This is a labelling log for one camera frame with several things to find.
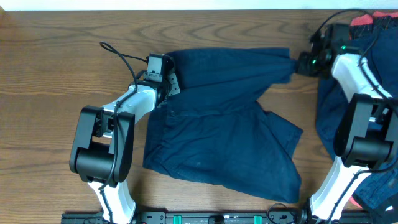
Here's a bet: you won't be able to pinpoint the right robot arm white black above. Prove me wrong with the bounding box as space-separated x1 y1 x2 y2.
296 24 397 223

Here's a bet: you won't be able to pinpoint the navy blue shorts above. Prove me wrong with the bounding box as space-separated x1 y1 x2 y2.
143 47 302 203

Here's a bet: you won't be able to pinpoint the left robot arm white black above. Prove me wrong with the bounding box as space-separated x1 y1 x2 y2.
69 72 180 223

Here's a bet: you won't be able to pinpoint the black mounting rail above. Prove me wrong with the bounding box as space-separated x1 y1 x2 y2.
61 210 373 224

